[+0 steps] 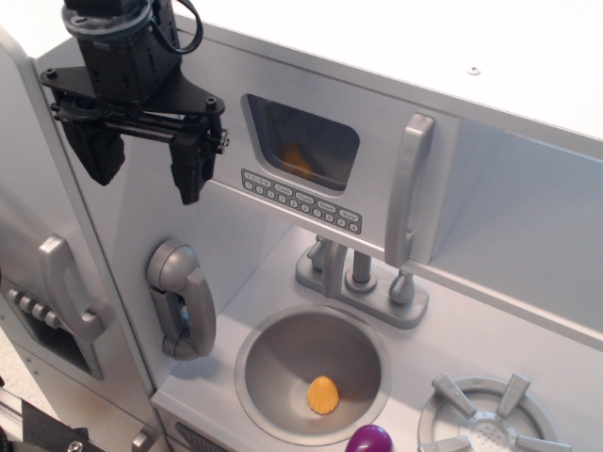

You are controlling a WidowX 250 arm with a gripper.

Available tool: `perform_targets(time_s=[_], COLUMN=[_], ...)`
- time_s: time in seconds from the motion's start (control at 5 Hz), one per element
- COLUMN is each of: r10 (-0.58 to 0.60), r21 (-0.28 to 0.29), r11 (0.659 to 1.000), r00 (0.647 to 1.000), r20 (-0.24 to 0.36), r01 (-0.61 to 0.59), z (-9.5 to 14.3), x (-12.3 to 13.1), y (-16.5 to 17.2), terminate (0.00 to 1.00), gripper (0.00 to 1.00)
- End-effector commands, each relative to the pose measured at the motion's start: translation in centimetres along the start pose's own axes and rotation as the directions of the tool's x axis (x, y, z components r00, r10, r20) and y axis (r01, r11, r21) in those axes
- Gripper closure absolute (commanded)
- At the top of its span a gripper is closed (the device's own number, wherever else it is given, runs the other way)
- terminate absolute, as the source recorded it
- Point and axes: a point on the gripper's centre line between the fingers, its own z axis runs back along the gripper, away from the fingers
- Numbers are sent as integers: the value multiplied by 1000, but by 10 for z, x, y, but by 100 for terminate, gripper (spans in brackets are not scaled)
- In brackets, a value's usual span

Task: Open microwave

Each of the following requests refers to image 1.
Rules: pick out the purple toy eggplant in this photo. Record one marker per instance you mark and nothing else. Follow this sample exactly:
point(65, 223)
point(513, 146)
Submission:
point(370, 438)

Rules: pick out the grey metal sink bowl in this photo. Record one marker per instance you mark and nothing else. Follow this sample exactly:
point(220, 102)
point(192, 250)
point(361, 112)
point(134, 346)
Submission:
point(287, 351)

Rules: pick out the white toy microwave door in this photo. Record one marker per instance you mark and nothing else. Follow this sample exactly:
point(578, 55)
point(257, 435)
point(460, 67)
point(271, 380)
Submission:
point(348, 134)

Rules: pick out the grey toy faucet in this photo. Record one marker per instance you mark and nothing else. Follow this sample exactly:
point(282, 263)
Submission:
point(391, 296)

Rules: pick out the grey fridge dispenser panel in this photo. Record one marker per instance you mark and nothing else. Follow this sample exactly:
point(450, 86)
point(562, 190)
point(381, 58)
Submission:
point(45, 329)

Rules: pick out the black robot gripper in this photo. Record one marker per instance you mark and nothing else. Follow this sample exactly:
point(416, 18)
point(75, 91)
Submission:
point(136, 88)

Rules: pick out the yellow toy corn piece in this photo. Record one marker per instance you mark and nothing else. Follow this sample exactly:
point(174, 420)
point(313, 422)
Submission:
point(322, 396)

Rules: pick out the white toy kitchen cabinet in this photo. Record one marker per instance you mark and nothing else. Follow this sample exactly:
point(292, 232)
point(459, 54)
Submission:
point(515, 280)

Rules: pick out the grey toy stove burner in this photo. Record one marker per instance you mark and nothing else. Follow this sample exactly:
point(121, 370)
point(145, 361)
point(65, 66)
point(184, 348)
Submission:
point(484, 414)

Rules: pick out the grey microwave door handle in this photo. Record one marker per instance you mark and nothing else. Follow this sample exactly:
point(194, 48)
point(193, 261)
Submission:
point(414, 148)

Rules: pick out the grey fridge door handle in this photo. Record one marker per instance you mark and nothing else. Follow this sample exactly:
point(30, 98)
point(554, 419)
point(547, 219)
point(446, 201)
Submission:
point(57, 262)

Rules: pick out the yellow toy inside microwave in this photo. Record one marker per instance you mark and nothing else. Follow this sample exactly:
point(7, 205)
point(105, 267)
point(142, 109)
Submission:
point(294, 162)

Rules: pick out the grey toy telephone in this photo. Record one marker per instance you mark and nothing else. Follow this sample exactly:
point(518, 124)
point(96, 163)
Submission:
point(183, 301)

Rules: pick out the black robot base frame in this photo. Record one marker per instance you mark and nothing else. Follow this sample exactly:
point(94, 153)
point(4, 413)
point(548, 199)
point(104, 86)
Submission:
point(26, 428)

